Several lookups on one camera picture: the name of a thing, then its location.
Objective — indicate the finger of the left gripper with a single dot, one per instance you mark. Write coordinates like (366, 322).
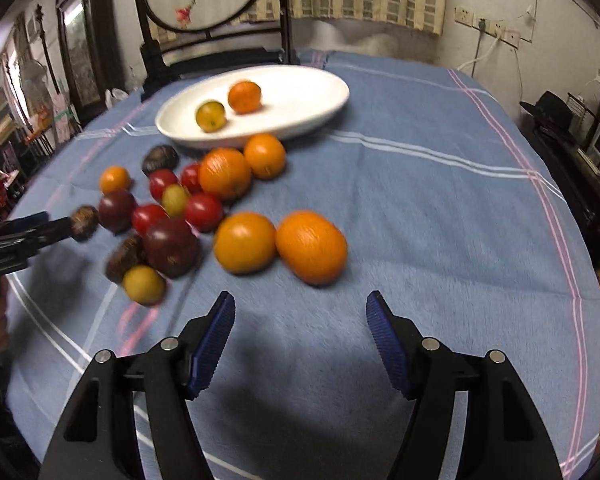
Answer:
(48, 234)
(14, 226)

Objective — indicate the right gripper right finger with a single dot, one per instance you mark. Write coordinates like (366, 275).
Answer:
(504, 435)

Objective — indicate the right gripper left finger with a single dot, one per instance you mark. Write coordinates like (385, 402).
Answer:
(95, 437)

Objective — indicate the small brown dried fruit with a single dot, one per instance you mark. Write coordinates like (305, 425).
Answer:
(84, 223)

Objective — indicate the dark maroon plum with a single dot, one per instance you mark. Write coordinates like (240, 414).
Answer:
(115, 211)

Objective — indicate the brown wrinkled fruit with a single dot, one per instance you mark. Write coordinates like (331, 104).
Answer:
(129, 253)

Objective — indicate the dark red tomato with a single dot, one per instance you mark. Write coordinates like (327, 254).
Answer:
(145, 216)

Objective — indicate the red cherry tomato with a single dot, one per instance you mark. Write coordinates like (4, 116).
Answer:
(190, 178)
(159, 180)

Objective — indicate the dark purple plum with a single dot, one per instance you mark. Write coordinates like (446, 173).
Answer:
(171, 247)

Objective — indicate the olive green small fruit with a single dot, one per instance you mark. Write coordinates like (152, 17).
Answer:
(174, 200)

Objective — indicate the wrinkled dark passion fruit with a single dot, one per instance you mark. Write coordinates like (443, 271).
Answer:
(161, 156)

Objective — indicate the red cherry tomato back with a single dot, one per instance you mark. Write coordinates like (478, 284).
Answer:
(190, 178)

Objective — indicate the medium orange mandarin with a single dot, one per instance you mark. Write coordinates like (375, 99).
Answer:
(225, 173)

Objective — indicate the yellow-green citrus fruit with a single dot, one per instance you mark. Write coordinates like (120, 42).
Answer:
(211, 116)

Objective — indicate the smooth orange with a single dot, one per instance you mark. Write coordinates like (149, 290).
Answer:
(244, 243)

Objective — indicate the small orange tangerine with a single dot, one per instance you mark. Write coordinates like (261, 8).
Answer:
(245, 97)

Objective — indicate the large bumpy orange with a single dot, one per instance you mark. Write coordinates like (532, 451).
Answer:
(312, 247)

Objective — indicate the small orange kumquat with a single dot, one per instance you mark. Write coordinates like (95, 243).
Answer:
(114, 178)

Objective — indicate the yellow-green small fruit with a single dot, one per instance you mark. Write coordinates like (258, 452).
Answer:
(144, 285)

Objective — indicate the white plastic bag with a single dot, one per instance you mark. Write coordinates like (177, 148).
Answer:
(114, 96)

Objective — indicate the round embroidery screen stand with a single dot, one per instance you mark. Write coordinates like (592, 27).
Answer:
(176, 25)

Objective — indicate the blue striped tablecloth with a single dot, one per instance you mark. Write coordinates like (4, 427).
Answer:
(422, 189)

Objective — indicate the white oval plate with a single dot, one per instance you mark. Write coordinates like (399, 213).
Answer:
(225, 110)

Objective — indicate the black hat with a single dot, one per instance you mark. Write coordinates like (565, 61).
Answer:
(550, 111)

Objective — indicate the dark framed wall painting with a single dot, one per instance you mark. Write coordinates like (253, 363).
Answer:
(90, 53)

